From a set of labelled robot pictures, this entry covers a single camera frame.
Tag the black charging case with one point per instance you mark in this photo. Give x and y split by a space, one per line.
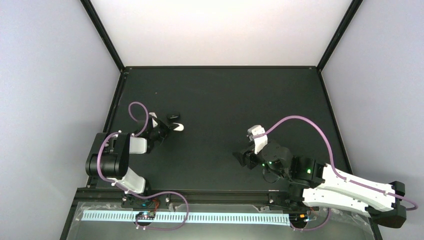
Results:
173 116

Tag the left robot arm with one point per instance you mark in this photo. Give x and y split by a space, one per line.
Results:
109 155

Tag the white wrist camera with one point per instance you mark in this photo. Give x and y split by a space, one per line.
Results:
152 120
257 135

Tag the white charging case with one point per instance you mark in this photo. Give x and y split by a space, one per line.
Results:
178 127

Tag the right circuit board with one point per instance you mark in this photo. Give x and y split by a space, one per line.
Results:
303 218

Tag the circuit board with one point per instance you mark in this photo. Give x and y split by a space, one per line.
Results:
303 218
145 216

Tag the light blue cable duct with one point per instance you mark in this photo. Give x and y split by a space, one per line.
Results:
278 219

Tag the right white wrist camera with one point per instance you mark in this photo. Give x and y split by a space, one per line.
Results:
257 135

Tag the left circuit board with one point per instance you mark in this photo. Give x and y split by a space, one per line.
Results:
145 216

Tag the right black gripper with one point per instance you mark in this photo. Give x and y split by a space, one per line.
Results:
244 155

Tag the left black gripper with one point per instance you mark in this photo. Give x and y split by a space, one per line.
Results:
166 129

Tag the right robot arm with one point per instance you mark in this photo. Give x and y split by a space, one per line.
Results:
313 185

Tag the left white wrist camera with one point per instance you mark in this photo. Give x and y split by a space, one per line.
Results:
152 120

